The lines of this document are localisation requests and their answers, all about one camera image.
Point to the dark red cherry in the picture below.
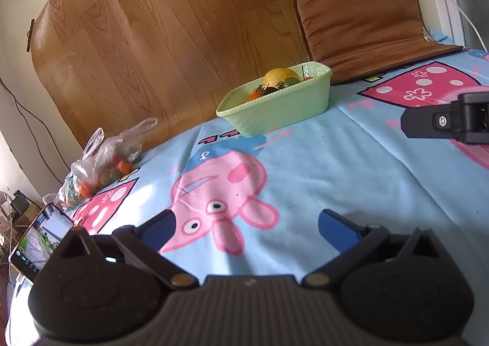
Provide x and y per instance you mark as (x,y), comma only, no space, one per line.
(270,89)

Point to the smartphone with lit screen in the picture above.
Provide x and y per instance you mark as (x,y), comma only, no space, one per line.
(42,235)

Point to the wood-pattern vinyl sheet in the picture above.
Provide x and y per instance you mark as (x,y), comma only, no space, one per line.
(152,44)

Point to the clear plastic bag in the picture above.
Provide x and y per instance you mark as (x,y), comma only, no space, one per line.
(114,147)

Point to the mandarin orange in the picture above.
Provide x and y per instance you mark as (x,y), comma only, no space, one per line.
(253,95)

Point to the blue cartoon printed blanket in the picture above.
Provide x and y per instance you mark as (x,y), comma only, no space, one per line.
(305,162)

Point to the light green plastic basket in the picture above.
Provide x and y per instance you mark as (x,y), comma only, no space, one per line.
(275,113)

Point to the yellow mango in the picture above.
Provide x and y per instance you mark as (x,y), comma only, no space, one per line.
(277,75)

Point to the small orange-red fruit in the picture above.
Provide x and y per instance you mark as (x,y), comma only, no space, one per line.
(84,189)
(123,166)

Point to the small dark box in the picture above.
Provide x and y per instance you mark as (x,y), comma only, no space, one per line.
(20,204)

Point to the brown seat cushion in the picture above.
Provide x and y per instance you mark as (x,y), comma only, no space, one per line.
(363,17)

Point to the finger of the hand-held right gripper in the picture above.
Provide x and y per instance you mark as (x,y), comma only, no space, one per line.
(424,120)

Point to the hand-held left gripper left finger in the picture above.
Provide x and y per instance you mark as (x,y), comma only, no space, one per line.
(160,229)

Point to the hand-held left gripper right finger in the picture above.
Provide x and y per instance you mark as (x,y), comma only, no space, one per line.
(338,229)

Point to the green tomato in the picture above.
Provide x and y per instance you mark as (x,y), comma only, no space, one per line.
(291,81)

